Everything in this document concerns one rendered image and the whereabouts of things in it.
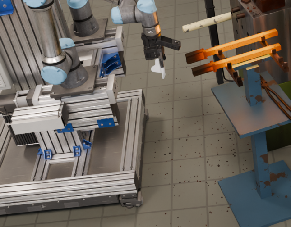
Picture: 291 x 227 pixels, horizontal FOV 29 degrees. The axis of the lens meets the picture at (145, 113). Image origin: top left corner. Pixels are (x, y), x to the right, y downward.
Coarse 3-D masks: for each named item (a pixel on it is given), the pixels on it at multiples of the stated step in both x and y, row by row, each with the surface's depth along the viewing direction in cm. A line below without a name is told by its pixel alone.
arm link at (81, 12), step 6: (72, 0) 309; (78, 0) 309; (84, 0) 310; (72, 6) 311; (78, 6) 310; (84, 6) 312; (72, 12) 314; (78, 12) 312; (84, 12) 313; (90, 12) 317; (78, 18) 315; (84, 18) 315
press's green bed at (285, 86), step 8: (240, 72) 338; (288, 88) 310; (288, 96) 314; (280, 128) 326; (288, 128) 328; (272, 136) 329; (280, 136) 330; (288, 136) 331; (272, 144) 332; (280, 144) 334; (288, 144) 335
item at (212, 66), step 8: (264, 48) 253; (272, 48) 252; (280, 48) 253; (240, 56) 252; (248, 56) 251; (256, 56) 252; (208, 64) 251; (216, 64) 251; (224, 64) 251; (200, 72) 252; (208, 72) 252
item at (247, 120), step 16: (272, 80) 278; (224, 96) 276; (240, 96) 274; (224, 112) 270; (240, 112) 264; (256, 112) 262; (272, 112) 260; (288, 112) 258; (240, 128) 256; (256, 128) 253; (272, 128) 254
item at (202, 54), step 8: (264, 32) 263; (272, 32) 262; (240, 40) 262; (248, 40) 261; (256, 40) 262; (216, 48) 261; (224, 48) 261; (232, 48) 262; (192, 56) 260; (200, 56) 261
